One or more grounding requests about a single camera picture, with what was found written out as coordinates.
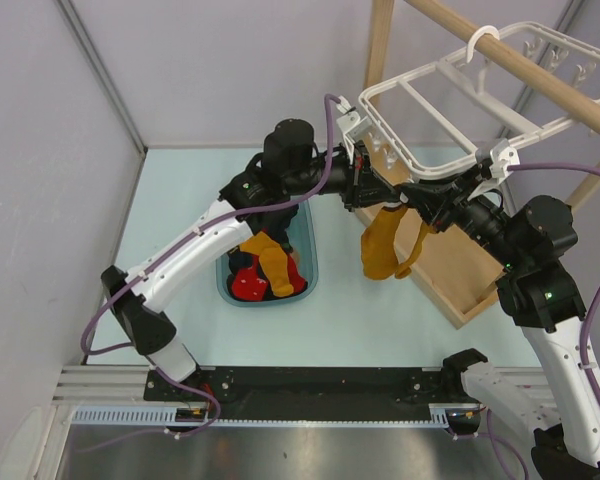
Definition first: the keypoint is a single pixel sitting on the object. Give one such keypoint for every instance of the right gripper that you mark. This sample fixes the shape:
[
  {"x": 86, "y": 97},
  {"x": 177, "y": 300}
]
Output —
[{"x": 429, "y": 200}]

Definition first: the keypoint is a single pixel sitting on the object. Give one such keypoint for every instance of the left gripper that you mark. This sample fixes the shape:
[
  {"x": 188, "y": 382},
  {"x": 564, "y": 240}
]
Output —
[{"x": 362, "y": 185}]

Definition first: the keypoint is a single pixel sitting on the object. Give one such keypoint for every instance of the mustard yellow sock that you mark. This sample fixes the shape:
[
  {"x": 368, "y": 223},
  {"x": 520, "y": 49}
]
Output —
[
  {"x": 378, "y": 256},
  {"x": 273, "y": 261},
  {"x": 415, "y": 247}
]

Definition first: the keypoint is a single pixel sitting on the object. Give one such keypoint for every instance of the white plastic clip hanger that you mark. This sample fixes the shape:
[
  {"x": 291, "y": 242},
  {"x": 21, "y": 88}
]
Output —
[{"x": 450, "y": 67}]

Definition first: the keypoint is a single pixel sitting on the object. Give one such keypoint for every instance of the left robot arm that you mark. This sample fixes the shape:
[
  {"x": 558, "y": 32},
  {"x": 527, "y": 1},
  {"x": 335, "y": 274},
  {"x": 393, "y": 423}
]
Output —
[{"x": 286, "y": 170}]

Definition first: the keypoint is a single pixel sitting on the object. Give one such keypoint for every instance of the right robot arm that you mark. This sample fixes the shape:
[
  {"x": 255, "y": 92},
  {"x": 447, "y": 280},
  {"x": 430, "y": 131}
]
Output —
[{"x": 543, "y": 300}]

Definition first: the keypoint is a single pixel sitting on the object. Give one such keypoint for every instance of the wooden hanger stand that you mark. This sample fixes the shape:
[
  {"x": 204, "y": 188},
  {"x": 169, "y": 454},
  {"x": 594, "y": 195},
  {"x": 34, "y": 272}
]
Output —
[{"x": 508, "y": 54}]

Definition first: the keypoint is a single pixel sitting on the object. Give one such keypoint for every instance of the blue plastic sock basin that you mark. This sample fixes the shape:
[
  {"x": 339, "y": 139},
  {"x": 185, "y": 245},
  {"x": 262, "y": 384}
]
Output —
[{"x": 302, "y": 238}]

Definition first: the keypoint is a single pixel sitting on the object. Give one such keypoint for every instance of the red sock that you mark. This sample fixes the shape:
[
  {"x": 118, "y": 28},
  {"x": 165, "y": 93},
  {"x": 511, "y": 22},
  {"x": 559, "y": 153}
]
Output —
[{"x": 249, "y": 283}]

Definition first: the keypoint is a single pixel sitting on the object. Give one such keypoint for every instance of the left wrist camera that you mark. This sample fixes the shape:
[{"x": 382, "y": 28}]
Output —
[{"x": 353, "y": 127}]

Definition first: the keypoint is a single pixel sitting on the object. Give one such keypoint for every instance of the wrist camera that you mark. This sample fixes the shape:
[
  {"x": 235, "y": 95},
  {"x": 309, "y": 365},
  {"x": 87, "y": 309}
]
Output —
[
  {"x": 493, "y": 159},
  {"x": 353, "y": 127}
]

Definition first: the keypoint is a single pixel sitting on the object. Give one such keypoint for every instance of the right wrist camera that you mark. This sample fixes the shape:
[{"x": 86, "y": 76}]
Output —
[{"x": 493, "y": 159}]

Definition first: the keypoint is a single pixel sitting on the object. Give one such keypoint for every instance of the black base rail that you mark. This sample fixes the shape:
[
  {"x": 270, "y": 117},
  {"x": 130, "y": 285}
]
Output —
[{"x": 326, "y": 393}]

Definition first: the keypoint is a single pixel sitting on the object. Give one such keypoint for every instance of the aluminium frame post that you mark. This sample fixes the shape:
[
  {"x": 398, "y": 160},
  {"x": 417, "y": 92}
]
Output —
[{"x": 102, "y": 75}]

